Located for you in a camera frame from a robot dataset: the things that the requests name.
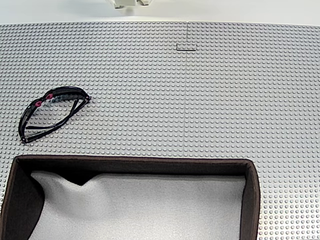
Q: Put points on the small grey studded brick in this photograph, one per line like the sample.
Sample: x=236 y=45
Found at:
x=186 y=46

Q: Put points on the dark brown fabric bin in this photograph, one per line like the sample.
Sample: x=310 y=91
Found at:
x=125 y=165

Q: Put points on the black glasses with pink accents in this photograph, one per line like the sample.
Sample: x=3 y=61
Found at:
x=37 y=103

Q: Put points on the white foam bin lining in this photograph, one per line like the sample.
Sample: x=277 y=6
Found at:
x=150 y=207

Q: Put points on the grey studded baseplate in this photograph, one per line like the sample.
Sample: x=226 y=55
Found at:
x=112 y=62
x=250 y=87

